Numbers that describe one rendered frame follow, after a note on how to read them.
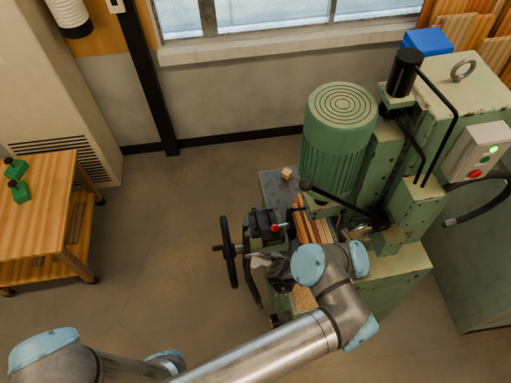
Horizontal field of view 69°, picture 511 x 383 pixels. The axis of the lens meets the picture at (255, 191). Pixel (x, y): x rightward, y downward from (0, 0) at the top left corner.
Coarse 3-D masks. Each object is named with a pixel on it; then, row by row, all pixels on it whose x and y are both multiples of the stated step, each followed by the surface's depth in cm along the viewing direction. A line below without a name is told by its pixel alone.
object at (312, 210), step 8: (304, 200) 128; (312, 200) 126; (344, 200) 125; (312, 208) 124; (320, 208) 124; (328, 208) 124; (336, 208) 125; (344, 208) 127; (312, 216) 126; (320, 216) 128; (328, 216) 129
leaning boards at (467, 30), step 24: (432, 0) 195; (456, 0) 194; (480, 0) 199; (504, 0) 198; (432, 24) 203; (456, 24) 191; (480, 24) 196; (504, 24) 203; (456, 48) 202; (480, 48) 201; (504, 48) 202; (504, 72) 220
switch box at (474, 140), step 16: (464, 128) 88; (480, 128) 87; (496, 128) 87; (464, 144) 89; (480, 144) 85; (496, 144) 86; (448, 160) 97; (464, 160) 90; (496, 160) 92; (448, 176) 98; (464, 176) 96; (480, 176) 97
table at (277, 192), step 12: (264, 180) 152; (276, 180) 152; (288, 180) 151; (264, 192) 148; (276, 192) 148; (288, 192) 148; (300, 192) 148; (276, 204) 145; (288, 204) 145; (288, 252) 134; (288, 300) 128; (300, 312) 122
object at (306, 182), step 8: (304, 184) 88; (312, 184) 89; (320, 192) 93; (336, 200) 98; (352, 208) 103; (368, 216) 109; (376, 216) 113; (384, 216) 113; (376, 224) 112; (384, 224) 112
